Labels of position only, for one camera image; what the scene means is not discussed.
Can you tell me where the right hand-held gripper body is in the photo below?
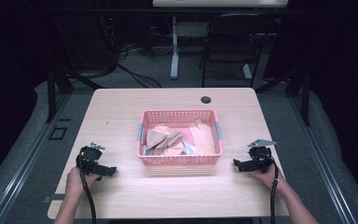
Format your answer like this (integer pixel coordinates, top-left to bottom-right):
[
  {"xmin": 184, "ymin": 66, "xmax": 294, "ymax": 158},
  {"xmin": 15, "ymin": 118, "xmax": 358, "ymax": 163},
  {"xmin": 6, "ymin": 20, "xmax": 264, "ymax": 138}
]
[{"xmin": 243, "ymin": 138, "xmax": 277, "ymax": 174}]

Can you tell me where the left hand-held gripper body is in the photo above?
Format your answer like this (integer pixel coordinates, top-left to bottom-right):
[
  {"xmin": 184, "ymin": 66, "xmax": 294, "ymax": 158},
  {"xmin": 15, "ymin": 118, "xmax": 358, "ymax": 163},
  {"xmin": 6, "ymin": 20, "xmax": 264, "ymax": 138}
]
[{"xmin": 76, "ymin": 142, "xmax": 106, "ymax": 176}]

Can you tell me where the person's right hand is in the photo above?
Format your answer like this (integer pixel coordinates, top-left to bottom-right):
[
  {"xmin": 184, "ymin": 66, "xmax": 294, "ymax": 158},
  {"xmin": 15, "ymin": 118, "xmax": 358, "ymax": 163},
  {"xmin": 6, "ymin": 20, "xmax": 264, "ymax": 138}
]
[{"xmin": 249, "ymin": 163, "xmax": 291, "ymax": 194}]

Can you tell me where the person's left hand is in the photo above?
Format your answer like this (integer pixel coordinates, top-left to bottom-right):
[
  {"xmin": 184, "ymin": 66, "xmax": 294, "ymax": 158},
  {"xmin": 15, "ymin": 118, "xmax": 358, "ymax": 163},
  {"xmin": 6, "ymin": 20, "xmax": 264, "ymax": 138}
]
[{"xmin": 65, "ymin": 166, "xmax": 103, "ymax": 200}]

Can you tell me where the pink cloth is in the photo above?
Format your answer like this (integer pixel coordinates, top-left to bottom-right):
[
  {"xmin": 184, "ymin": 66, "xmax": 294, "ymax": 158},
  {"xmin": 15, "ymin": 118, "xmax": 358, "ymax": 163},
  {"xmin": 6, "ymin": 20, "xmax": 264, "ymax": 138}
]
[{"xmin": 187, "ymin": 118, "xmax": 216, "ymax": 156}]

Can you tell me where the white blue cloth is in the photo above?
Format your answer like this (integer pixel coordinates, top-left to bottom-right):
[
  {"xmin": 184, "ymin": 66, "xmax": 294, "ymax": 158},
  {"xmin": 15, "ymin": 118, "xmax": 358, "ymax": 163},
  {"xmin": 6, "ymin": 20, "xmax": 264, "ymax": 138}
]
[{"xmin": 181, "ymin": 141, "xmax": 199, "ymax": 156}]

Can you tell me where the pink plastic basket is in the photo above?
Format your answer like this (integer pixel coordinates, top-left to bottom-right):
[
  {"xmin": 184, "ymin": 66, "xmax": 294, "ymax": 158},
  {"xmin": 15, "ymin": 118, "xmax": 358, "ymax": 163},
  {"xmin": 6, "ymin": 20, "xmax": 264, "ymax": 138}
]
[{"xmin": 136, "ymin": 108, "xmax": 225, "ymax": 166}]

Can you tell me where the beige brown cloth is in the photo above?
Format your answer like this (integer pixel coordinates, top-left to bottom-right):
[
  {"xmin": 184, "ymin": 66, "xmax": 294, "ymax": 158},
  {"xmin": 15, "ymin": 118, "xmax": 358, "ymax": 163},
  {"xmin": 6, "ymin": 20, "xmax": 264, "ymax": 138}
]
[{"xmin": 145, "ymin": 123, "xmax": 186, "ymax": 157}]

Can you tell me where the black metal stand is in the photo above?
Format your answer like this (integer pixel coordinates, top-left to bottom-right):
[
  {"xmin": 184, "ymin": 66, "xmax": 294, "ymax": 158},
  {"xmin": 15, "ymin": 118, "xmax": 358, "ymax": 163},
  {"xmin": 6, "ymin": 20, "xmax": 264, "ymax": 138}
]
[
  {"xmin": 44, "ymin": 63, "xmax": 104, "ymax": 124},
  {"xmin": 254, "ymin": 66, "xmax": 312, "ymax": 127}
]

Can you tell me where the black folding chair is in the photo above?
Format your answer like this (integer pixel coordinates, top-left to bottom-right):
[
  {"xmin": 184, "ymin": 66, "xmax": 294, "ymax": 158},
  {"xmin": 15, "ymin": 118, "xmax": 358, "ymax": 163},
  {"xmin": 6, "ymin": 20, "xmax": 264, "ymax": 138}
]
[{"xmin": 200, "ymin": 11, "xmax": 277, "ymax": 90}]

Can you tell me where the white desk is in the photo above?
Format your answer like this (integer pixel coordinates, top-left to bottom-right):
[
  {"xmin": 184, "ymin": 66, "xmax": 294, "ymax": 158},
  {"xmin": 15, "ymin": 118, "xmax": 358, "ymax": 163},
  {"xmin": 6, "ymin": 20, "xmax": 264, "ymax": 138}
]
[{"xmin": 151, "ymin": 0, "xmax": 289, "ymax": 80}]

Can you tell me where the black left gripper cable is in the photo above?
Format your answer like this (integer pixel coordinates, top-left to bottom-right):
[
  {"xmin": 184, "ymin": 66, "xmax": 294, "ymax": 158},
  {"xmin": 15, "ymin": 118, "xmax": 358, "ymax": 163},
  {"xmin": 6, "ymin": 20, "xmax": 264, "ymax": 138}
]
[{"xmin": 77, "ymin": 155, "xmax": 98, "ymax": 224}]

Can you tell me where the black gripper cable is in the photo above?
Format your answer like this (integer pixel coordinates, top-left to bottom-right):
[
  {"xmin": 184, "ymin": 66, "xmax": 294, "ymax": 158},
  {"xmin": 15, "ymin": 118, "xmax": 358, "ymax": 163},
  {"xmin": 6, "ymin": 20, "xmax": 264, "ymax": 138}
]
[
  {"xmin": 269, "ymin": 157, "xmax": 281, "ymax": 224},
  {"xmin": 77, "ymin": 155, "xmax": 98, "ymax": 224}
]

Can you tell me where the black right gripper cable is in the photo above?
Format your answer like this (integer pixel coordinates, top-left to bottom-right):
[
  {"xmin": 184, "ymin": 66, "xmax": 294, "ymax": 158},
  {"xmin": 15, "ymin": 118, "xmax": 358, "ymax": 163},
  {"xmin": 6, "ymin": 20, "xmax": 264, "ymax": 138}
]
[{"xmin": 269, "ymin": 157, "xmax": 281, "ymax": 224}]

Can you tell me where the metal floor rail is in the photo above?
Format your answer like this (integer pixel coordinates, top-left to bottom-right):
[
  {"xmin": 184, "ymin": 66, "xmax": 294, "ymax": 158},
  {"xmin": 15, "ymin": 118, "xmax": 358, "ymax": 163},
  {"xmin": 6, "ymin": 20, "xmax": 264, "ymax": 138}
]
[
  {"xmin": 287, "ymin": 92, "xmax": 358, "ymax": 224},
  {"xmin": 0, "ymin": 92, "xmax": 73, "ymax": 224}
]

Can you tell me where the black floor cable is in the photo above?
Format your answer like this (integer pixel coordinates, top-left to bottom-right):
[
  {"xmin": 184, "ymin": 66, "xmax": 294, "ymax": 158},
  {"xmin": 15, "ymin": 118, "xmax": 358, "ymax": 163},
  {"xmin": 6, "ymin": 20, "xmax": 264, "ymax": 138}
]
[{"xmin": 115, "ymin": 62, "xmax": 163, "ymax": 89}]

